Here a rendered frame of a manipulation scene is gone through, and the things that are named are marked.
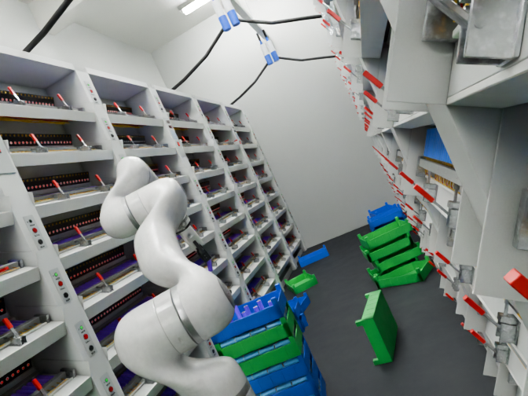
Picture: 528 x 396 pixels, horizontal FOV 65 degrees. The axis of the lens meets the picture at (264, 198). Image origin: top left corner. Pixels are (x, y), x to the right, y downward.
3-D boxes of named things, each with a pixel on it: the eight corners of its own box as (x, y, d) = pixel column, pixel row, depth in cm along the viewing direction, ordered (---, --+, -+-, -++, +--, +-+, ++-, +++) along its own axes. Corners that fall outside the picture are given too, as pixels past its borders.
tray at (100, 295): (166, 269, 203) (162, 242, 201) (86, 321, 145) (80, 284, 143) (129, 269, 208) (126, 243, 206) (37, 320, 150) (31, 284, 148)
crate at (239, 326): (287, 299, 176) (279, 282, 176) (284, 317, 156) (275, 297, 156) (224, 324, 180) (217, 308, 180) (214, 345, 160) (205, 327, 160)
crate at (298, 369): (309, 350, 177) (302, 332, 176) (309, 373, 157) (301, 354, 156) (247, 374, 181) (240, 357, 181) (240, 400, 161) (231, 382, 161)
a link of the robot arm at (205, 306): (175, 372, 79) (251, 329, 80) (144, 342, 71) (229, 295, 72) (137, 220, 116) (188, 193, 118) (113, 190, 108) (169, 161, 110)
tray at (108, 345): (182, 306, 204) (179, 279, 202) (109, 372, 145) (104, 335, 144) (145, 306, 209) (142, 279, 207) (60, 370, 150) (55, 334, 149)
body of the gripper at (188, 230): (192, 221, 153) (208, 243, 158) (185, 215, 162) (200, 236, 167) (175, 234, 152) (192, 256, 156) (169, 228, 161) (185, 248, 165)
